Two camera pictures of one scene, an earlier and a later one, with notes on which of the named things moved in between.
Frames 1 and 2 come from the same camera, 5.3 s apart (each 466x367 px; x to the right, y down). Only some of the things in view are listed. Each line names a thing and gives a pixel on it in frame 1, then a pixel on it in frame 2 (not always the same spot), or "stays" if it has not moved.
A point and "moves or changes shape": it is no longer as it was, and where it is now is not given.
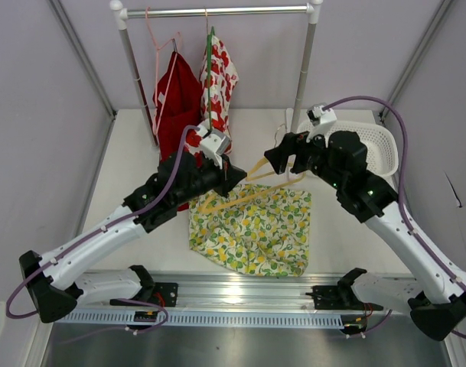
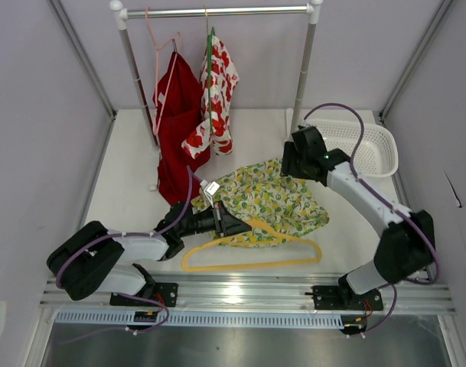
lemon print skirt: (256, 229) moves or changes shape
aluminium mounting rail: (200, 292) stays
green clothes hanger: (210, 40) stays
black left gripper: (233, 176) -> (225, 223)
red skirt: (177, 105) stays
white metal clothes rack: (122, 15) stays
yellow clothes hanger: (298, 175) -> (276, 238)
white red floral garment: (217, 78) stays
